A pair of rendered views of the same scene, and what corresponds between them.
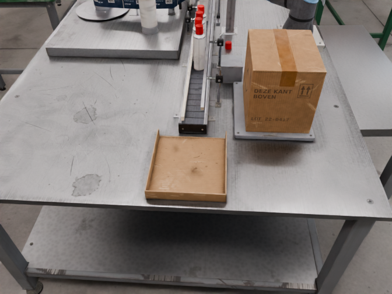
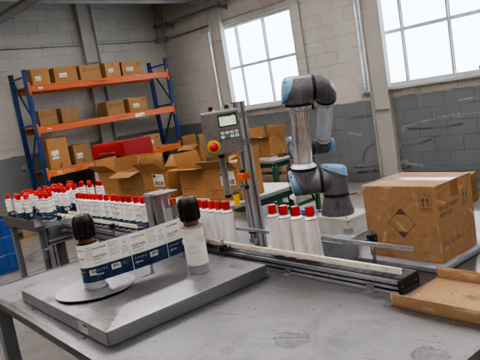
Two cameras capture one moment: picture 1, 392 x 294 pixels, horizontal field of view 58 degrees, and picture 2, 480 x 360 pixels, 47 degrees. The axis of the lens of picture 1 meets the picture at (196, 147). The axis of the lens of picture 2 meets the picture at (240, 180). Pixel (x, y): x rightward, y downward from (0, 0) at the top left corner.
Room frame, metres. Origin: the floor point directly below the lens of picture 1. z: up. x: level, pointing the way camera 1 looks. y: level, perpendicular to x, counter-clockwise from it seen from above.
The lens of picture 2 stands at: (0.12, 1.49, 1.50)
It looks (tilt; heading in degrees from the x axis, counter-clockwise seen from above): 8 degrees down; 317
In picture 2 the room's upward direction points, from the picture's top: 9 degrees counter-clockwise
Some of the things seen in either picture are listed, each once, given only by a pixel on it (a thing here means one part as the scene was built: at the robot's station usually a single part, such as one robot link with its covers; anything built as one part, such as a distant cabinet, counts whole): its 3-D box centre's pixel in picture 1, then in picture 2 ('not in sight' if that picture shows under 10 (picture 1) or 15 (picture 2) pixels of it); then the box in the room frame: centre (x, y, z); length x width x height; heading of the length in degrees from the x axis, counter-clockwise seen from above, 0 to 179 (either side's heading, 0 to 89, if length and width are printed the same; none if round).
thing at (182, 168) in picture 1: (189, 162); (460, 293); (0.85, 0.02, 0.85); 0.30 x 0.26 x 0.04; 176
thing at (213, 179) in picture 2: not in sight; (234, 172); (3.24, -1.36, 0.97); 0.51 x 0.39 x 0.37; 95
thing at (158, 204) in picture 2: not in sight; (166, 218); (2.27, 0.01, 1.01); 0.14 x 0.13 x 0.26; 176
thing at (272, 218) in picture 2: (200, 27); (275, 229); (1.61, -0.03, 0.98); 0.05 x 0.05 x 0.20
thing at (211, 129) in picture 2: not in sight; (222, 131); (1.94, -0.14, 1.38); 0.17 x 0.10 x 0.19; 51
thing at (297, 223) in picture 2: (198, 40); (298, 232); (1.47, -0.02, 0.98); 0.05 x 0.05 x 0.20
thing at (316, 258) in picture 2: (192, 47); (281, 252); (1.56, 0.01, 0.90); 1.07 x 0.01 x 0.02; 176
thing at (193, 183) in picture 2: not in sight; (204, 172); (3.65, -1.40, 0.96); 0.53 x 0.45 x 0.37; 91
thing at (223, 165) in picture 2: not in sight; (224, 175); (2.00, -0.16, 1.18); 0.04 x 0.04 x 0.21
